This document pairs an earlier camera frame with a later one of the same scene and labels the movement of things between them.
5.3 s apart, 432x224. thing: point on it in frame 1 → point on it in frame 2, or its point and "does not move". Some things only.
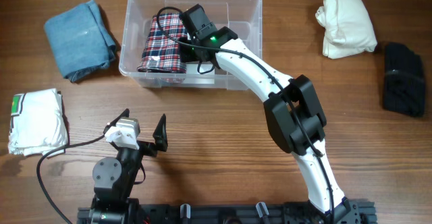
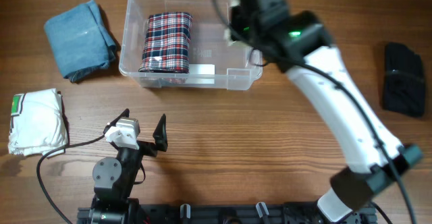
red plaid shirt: (160, 53) does not move
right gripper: (185, 54) → (239, 32)
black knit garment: (404, 81) does not move
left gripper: (160, 140) does not move
